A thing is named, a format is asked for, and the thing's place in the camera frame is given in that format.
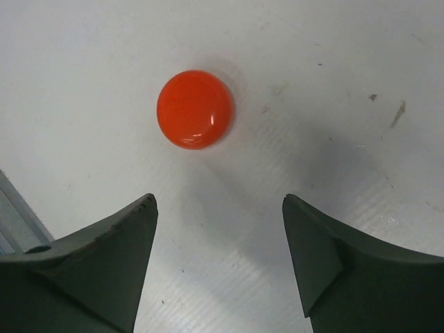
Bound red round charging case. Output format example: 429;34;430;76
156;70;234;150

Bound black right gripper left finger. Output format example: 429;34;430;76
1;194;158;332

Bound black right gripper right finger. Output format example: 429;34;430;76
282;194;443;332

